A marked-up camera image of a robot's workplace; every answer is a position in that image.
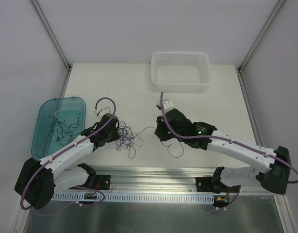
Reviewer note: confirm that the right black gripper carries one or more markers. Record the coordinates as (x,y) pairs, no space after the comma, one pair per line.
(160,129)

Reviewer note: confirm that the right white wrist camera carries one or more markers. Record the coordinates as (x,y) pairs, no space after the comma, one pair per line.
(167,105)

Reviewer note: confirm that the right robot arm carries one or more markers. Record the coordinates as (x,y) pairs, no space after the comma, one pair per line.
(269,167)

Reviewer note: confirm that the white slotted cable duct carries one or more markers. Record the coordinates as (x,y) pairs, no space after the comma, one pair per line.
(134,197)

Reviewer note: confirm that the white perforated plastic basket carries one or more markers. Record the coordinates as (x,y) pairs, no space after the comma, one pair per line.
(180,72)

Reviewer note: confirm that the aluminium mounting rail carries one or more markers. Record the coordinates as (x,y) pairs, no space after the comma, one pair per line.
(155,180)

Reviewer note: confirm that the right aluminium frame post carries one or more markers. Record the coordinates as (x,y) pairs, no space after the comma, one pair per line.
(265,27)

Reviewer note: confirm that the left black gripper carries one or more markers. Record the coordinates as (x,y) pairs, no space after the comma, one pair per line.
(113,131)

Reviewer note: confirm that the left aluminium frame post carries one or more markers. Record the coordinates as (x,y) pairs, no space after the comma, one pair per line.
(49,31)

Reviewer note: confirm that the teal transparent plastic bin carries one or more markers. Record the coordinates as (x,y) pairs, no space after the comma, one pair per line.
(59,122)

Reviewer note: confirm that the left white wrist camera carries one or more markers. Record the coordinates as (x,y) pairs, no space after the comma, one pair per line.
(102,111)

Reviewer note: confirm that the aluminium frame post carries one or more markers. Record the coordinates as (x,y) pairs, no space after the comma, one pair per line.
(265,27)
(49,31)

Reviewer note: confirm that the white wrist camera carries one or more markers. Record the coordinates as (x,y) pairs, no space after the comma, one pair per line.
(167,105)
(102,111)

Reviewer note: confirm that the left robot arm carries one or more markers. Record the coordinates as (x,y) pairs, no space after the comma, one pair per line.
(39,180)

